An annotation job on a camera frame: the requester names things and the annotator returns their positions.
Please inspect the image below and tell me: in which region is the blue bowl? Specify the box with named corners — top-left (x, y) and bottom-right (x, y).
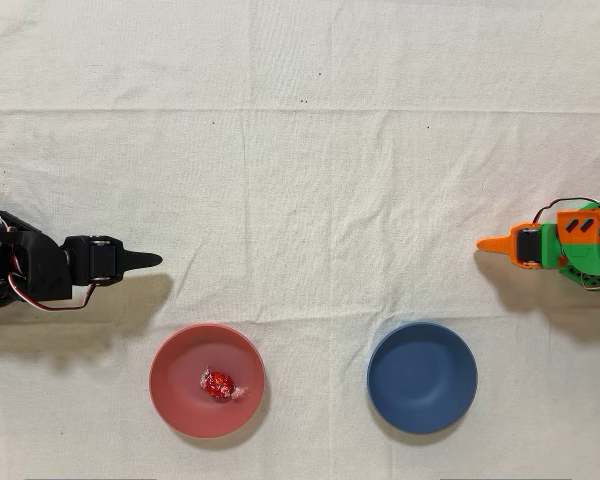
top-left (366, 320), bottom-right (479, 435)

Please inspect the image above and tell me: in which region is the red candy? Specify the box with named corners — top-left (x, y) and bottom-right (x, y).
top-left (198, 366), bottom-right (251, 403)

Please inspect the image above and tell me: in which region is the white tablecloth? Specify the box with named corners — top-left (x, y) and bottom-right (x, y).
top-left (0, 0), bottom-right (600, 480)

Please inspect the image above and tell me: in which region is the thin black servo cable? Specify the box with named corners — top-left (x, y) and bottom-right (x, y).
top-left (531, 197), bottom-right (600, 231)

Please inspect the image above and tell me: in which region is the red bowl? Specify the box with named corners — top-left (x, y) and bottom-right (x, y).
top-left (148, 322), bottom-right (267, 440)

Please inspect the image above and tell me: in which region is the red white black servo cable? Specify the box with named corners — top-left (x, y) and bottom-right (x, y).
top-left (0, 209), bottom-right (99, 312)

